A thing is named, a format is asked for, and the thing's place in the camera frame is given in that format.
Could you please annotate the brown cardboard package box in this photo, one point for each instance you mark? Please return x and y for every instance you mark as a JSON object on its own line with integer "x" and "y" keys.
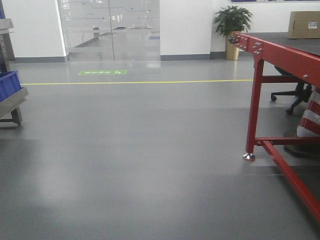
{"x": 304, "y": 25}

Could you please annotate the green floor sign sticker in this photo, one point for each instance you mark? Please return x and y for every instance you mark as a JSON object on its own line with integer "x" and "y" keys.
{"x": 102, "y": 72}

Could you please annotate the gold plant pot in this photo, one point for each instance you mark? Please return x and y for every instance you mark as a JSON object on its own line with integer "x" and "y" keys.
{"x": 231, "y": 51}

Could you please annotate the glass double door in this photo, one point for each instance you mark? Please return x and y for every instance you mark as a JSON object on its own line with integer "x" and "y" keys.
{"x": 110, "y": 30}

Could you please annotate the green potted plant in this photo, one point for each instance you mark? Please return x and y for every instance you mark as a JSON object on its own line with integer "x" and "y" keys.
{"x": 232, "y": 19}

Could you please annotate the red metal conveyor table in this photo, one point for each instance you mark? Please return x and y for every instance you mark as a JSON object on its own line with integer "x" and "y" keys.
{"x": 280, "y": 60}

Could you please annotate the black office chair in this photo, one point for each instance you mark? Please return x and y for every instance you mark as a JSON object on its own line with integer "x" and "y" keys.
{"x": 301, "y": 92}

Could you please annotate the grey metal rack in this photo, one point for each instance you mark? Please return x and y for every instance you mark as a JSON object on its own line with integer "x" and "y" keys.
{"x": 9, "y": 108}

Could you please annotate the blue plastic bin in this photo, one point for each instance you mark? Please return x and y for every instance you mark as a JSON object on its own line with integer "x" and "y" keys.
{"x": 9, "y": 84}

